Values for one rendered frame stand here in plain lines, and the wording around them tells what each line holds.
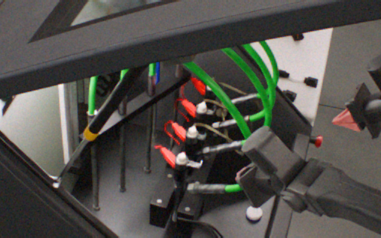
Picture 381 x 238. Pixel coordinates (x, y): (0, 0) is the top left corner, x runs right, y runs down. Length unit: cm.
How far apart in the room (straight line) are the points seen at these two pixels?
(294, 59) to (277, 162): 86
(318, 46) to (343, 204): 107
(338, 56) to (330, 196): 263
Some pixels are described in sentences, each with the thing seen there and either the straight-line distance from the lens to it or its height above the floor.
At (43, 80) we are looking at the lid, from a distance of 86.
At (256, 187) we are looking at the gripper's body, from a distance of 119.
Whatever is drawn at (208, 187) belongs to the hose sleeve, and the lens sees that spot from 134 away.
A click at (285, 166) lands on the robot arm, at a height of 137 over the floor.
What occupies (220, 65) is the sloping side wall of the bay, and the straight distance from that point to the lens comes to 165.
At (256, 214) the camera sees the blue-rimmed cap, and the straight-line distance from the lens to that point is 168.
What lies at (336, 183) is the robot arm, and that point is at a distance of 99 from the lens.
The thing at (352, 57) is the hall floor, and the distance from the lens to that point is 361.
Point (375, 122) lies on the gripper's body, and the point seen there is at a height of 126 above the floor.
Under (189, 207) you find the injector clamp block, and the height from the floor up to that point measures 98.
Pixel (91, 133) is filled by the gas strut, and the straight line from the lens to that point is 96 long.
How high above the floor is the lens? 216
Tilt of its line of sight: 45 degrees down
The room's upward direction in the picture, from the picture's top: 7 degrees clockwise
